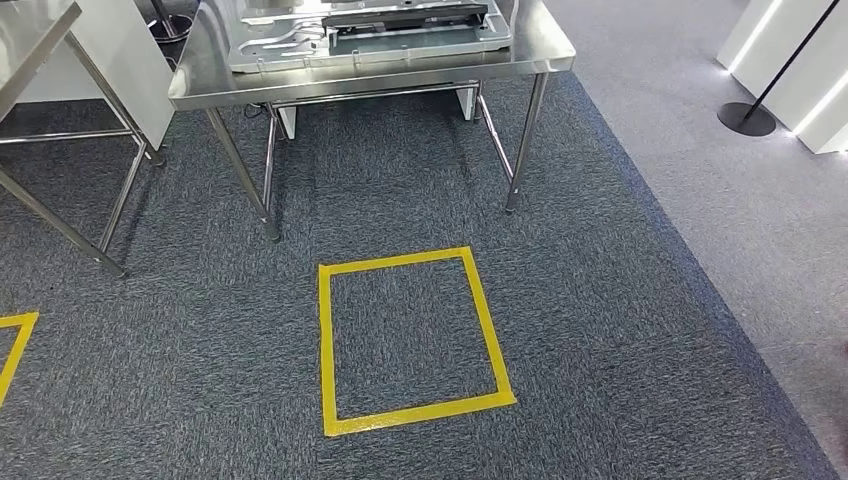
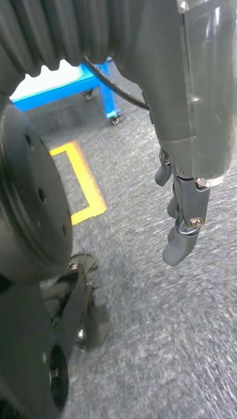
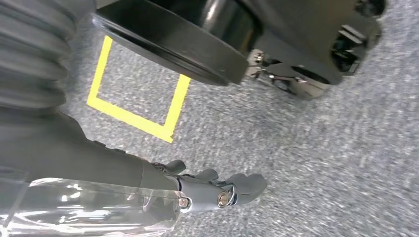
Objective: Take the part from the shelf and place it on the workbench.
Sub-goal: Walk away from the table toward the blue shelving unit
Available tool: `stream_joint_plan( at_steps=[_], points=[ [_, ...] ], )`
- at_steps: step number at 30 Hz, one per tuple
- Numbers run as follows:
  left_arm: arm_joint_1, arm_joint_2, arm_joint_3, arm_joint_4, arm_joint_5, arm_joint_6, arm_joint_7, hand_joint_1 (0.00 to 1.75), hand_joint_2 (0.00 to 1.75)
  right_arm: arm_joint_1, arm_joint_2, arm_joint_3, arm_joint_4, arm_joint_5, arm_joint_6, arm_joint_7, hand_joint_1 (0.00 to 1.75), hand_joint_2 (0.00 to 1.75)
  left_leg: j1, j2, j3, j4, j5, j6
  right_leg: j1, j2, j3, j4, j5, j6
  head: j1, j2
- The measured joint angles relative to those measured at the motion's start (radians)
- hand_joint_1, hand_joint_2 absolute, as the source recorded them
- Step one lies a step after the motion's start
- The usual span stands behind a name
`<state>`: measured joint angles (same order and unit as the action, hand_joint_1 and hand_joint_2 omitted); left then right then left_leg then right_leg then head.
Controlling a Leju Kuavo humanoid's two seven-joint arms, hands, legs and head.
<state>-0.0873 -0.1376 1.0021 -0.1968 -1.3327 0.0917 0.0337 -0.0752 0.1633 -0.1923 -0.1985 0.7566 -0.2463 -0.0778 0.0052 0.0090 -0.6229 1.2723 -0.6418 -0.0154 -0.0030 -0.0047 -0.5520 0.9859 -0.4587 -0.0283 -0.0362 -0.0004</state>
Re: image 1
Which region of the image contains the black metal frame part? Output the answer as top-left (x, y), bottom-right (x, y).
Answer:
top-left (321, 1), bottom-right (490, 36)

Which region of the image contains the stainless steel workbench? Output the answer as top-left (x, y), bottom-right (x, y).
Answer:
top-left (167, 0), bottom-right (576, 244)

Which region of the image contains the yellow floor tape square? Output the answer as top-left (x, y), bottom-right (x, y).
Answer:
top-left (317, 246), bottom-right (518, 439)

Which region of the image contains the silver stamped metal plate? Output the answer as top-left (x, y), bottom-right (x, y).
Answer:
top-left (225, 0), bottom-right (515, 75)

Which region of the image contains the black round-base floor stand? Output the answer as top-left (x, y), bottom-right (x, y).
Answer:
top-left (717, 0), bottom-right (843, 138)

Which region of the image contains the dark-base stanchion post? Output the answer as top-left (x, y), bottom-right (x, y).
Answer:
top-left (146, 0), bottom-right (195, 45)

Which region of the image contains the plain white pedestal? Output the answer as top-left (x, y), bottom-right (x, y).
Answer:
top-left (16, 0), bottom-right (176, 152)

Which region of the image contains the white pedestal with light strips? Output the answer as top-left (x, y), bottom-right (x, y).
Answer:
top-left (715, 0), bottom-right (848, 156)

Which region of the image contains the steel frame side table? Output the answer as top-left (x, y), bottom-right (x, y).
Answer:
top-left (0, 0), bottom-right (167, 280)

